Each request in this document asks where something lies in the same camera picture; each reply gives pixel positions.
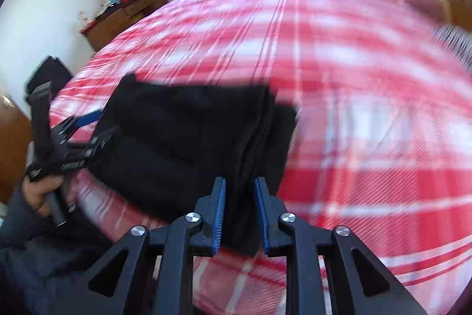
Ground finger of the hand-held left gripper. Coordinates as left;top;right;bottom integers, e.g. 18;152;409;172
70;126;119;162
53;108;106;139

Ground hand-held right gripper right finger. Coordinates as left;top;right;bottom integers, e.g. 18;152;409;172
254;177;429;315

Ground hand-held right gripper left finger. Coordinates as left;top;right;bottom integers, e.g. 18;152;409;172
48;177;227;315

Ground black pants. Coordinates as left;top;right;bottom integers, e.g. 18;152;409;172
90;73;300;257

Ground person's left forearm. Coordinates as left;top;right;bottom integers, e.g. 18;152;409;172
0;186;115;315

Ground person's left hand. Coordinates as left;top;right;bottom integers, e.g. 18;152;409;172
20;174;71;219

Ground brown wooden cabinet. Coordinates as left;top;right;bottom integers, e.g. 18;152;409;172
0;94;35;195

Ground black object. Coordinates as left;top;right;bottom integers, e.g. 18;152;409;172
24;56;74;99

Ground brown wooden desk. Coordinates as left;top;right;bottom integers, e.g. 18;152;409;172
80;0;169;52

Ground red plaid bed sheet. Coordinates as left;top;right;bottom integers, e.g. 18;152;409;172
48;0;472;315

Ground striped pillow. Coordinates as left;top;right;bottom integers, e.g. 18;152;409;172
431;24;472;73

